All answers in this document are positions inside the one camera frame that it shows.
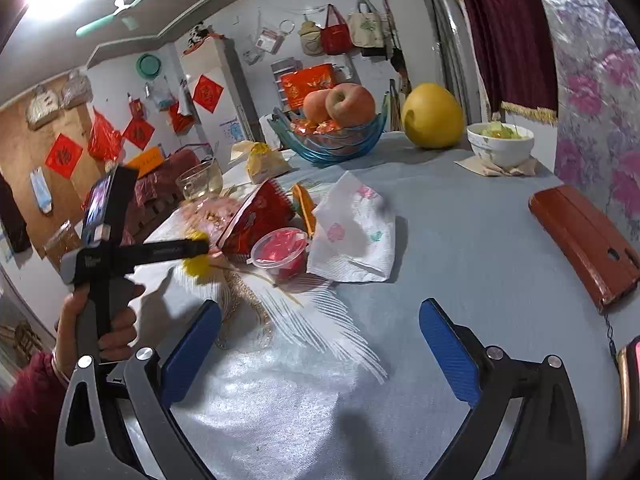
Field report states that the red-brown leather phone case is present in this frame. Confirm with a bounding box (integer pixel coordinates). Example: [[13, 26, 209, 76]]
[[529, 185, 640, 314]]

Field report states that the large red diamond poster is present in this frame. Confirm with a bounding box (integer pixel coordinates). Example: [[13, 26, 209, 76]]
[[44, 133, 84, 178]]

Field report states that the yellow foam fruit net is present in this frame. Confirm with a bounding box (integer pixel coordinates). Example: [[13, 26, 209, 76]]
[[182, 230, 219, 279]]

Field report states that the dark red curtain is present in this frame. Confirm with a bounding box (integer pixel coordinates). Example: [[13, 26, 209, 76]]
[[447, 0, 559, 126]]

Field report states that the red apple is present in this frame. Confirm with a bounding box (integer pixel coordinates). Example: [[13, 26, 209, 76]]
[[325, 83, 377, 128], [302, 90, 333, 125]]

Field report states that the red tote bag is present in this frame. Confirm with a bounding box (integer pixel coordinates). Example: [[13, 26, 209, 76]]
[[320, 4, 354, 55]]

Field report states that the pack of blue face masks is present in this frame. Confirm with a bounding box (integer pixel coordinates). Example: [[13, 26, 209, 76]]
[[30, 167, 55, 215]]

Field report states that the floral foil wall covering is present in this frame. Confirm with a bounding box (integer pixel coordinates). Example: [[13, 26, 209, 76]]
[[527, 0, 640, 241]]

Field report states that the white woven handbag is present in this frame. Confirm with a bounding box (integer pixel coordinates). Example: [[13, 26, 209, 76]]
[[26, 85, 61, 129]]

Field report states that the white tablecloth table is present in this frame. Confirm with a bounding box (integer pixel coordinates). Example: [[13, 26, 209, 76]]
[[280, 130, 631, 480]]

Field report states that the green ceiling fan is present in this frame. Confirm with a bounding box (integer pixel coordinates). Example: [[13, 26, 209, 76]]
[[75, 0, 166, 39]]

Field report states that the clear plastic handbag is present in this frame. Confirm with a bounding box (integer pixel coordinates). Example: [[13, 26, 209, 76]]
[[61, 70, 94, 110]]

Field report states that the person's left hand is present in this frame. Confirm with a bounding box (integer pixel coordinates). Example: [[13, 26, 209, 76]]
[[54, 282, 146, 377]]

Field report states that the red snack bag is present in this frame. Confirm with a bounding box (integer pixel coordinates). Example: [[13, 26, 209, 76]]
[[217, 179, 297, 261]]

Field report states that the red gift box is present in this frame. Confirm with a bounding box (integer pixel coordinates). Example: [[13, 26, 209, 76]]
[[280, 63, 336, 109]]

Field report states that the orange snack packet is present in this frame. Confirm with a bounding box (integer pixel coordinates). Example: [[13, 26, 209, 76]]
[[291, 183, 319, 239]]

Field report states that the yellow pomelo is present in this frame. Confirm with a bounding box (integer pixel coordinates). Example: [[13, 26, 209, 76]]
[[401, 83, 465, 150]]

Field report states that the small red diamond poster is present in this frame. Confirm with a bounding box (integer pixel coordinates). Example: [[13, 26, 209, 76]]
[[121, 117, 156, 150]]

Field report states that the red diamond paper on refrigerator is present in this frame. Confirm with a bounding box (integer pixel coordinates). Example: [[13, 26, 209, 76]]
[[192, 75, 224, 113]]

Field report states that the person's left forearm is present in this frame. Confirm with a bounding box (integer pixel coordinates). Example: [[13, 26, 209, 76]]
[[0, 352, 71, 480]]

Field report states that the blue glass fruit bowl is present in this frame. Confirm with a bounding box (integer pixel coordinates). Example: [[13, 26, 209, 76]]
[[267, 110, 388, 168]]

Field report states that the white ceramic bowl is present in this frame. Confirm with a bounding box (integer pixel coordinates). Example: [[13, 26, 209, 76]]
[[467, 122, 535, 168]]

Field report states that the black and white stuffed toy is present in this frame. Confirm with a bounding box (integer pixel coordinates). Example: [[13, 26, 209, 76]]
[[186, 21, 209, 49]]

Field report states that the green plastic basin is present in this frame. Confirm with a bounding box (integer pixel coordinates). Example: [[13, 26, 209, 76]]
[[136, 53, 162, 79]]

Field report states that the red plastic bag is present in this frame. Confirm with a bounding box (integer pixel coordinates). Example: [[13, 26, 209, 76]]
[[87, 107, 123, 161]]

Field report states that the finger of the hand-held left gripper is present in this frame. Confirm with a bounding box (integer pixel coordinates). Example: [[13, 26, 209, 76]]
[[122, 239, 210, 276]]

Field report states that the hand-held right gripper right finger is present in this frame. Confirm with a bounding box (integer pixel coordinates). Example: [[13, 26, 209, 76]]
[[419, 298, 587, 480]]

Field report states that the orange cardboard box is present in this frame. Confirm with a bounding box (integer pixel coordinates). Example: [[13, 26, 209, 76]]
[[125, 147, 166, 179]]

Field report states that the red hanging bag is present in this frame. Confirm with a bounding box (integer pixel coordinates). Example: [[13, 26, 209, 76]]
[[167, 102, 196, 135]]

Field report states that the beige printed tote bag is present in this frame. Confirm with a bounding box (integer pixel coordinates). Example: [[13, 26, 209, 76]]
[[347, 0, 387, 49]]

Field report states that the white feather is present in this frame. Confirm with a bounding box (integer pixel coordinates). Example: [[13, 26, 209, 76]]
[[172, 260, 389, 386]]

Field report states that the cream cloth bag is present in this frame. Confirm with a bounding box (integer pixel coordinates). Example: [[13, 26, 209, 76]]
[[298, 15, 326, 56]]

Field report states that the pile of red wrapped candies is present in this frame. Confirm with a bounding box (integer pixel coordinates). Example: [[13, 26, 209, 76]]
[[292, 119, 348, 135]]

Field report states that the white floral napkin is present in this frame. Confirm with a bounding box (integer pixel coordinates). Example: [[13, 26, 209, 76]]
[[306, 170, 397, 283]]

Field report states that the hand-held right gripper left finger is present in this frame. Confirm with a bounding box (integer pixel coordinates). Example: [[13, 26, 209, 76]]
[[54, 299, 223, 480]]

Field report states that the beige paper coaster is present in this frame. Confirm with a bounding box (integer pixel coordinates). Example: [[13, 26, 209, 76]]
[[454, 155, 539, 178]]

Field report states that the clear glass cup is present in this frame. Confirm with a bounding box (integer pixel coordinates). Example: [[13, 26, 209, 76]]
[[175, 159, 224, 204]]

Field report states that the white refrigerator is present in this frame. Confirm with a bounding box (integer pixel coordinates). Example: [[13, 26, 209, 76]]
[[180, 37, 266, 161]]

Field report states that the yellow bread bag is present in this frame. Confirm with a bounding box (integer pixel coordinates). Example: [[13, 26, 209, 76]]
[[231, 141, 292, 184]]

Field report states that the red plastic cup with lid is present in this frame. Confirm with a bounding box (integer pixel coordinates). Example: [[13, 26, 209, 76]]
[[250, 227, 310, 281]]

